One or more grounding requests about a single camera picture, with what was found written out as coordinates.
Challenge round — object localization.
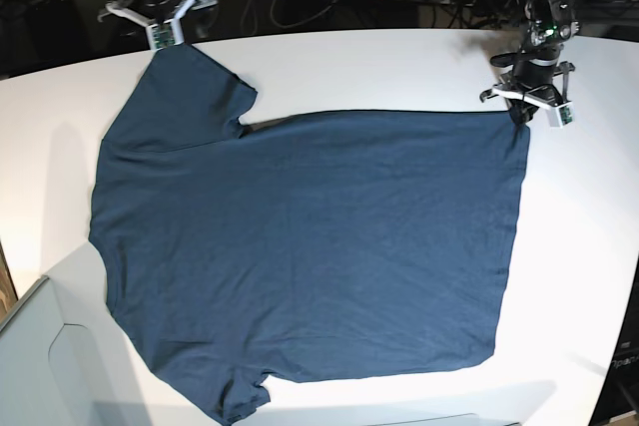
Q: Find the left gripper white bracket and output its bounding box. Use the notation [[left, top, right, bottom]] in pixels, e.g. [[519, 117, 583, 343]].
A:
[[479, 44, 575, 128]]

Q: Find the dark blue T-shirt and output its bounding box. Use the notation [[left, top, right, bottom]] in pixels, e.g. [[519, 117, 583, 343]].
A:
[[89, 45, 530, 425]]

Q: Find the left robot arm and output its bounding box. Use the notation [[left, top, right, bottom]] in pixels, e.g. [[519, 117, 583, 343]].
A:
[[480, 0, 579, 129]]

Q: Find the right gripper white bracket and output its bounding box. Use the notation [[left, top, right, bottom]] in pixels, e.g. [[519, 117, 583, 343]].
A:
[[98, 0, 220, 51]]

